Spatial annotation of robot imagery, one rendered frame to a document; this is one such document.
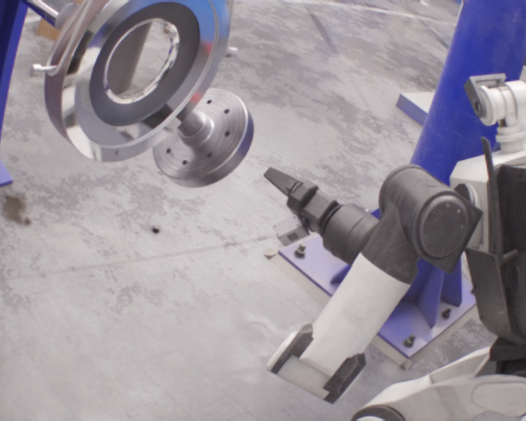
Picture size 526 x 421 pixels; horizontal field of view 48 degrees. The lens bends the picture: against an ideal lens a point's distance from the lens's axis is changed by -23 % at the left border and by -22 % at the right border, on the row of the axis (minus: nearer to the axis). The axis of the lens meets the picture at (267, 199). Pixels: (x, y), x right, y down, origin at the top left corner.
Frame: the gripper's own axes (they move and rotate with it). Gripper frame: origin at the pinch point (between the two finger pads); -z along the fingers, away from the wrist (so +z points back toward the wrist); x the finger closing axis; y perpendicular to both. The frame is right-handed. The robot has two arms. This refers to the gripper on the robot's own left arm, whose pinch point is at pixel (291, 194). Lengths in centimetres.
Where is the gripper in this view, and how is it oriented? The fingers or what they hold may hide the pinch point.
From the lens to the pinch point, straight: 128.2
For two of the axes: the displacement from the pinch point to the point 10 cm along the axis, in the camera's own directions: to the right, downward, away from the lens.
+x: -3.4, -4.1, -8.5
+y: -6.2, 7.8, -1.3
